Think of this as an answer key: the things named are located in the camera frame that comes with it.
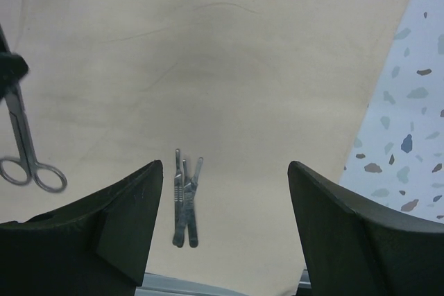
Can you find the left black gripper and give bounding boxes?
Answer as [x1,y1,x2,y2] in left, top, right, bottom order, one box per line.
[0,28,29,101]

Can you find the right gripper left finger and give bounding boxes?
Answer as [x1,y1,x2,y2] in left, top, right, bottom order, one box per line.
[1,160,163,295]

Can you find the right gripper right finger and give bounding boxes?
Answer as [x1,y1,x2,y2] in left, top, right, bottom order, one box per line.
[288,162,443,295]

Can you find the steel scissors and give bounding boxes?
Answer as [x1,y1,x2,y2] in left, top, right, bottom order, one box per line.
[1,84,68,193]

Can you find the beige cloth wrap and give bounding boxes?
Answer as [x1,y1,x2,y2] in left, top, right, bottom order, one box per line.
[1,0,408,295]

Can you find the aluminium rail frame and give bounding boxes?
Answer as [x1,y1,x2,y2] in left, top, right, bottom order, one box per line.
[142,264,313,296]

